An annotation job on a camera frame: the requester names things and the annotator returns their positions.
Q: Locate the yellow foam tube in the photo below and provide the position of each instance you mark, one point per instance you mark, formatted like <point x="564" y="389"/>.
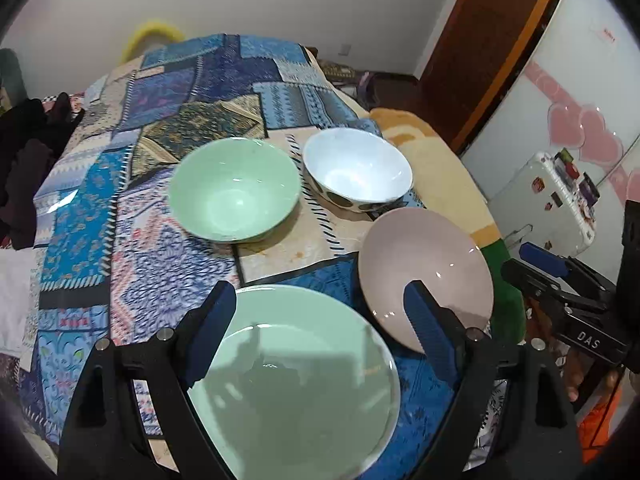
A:
<point x="150" y="30"/>

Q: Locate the dark clothes pile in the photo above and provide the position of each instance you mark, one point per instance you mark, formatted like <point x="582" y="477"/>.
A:
<point x="30" y="175"/>

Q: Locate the white suitcase with stickers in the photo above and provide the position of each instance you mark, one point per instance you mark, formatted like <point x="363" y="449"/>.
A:
<point x="545" y="200"/>

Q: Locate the white spotted bowl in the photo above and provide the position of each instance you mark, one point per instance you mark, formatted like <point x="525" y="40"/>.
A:
<point x="357" y="167"/>

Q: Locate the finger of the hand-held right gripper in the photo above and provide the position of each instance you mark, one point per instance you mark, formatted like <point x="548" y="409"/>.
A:
<point x="540" y="280"/>
<point x="542" y="256"/>

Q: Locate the pale glazed plate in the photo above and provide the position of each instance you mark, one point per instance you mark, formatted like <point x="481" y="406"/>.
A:
<point x="300" y="375"/>

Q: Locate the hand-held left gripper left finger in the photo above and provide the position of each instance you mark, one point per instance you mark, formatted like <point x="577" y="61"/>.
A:
<point x="210" y="332"/>

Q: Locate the brown wooden door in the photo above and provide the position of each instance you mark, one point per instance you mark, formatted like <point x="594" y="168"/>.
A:
<point x="490" y="45"/>

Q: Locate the green bowl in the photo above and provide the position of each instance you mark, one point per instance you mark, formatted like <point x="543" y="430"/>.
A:
<point x="235" y="192"/>

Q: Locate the white paper sheet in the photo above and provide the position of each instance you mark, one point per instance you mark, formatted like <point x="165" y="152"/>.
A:
<point x="12" y="300"/>

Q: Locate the person's orange clothing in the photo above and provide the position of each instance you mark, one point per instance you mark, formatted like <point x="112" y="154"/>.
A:
<point x="600" y="425"/>

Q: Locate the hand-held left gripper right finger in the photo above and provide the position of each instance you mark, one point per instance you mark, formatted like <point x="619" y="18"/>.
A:
<point x="430" y="335"/>

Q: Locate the blue patchwork blanket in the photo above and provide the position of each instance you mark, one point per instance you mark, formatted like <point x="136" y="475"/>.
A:
<point x="150" y="260"/>

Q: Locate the person's right hand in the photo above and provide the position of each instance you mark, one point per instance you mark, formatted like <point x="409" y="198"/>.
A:
<point x="575" y="377"/>

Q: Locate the white wall socket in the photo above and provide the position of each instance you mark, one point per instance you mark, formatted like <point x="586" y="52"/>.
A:
<point x="345" y="49"/>

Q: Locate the white wardrobe with pink hearts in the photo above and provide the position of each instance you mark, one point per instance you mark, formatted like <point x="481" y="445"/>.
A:
<point x="590" y="70"/>

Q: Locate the pink plate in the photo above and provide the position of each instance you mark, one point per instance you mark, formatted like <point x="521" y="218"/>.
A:
<point x="430" y="260"/>

